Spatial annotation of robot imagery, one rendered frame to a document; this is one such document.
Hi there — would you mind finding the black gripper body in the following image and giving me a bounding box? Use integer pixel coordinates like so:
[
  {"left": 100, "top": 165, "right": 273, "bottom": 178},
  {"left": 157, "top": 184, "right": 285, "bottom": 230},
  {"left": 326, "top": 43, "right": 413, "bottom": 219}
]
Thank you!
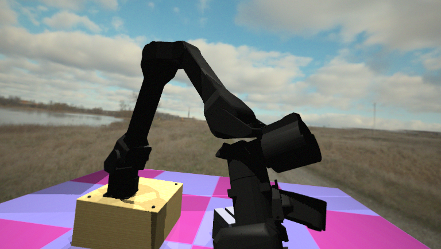
[{"left": 213, "top": 176, "right": 289, "bottom": 249}]

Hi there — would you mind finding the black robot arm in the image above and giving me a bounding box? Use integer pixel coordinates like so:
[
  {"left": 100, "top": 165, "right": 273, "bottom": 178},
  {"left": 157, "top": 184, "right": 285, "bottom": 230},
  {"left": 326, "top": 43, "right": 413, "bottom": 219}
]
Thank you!
[{"left": 103, "top": 41, "right": 327, "bottom": 232}]

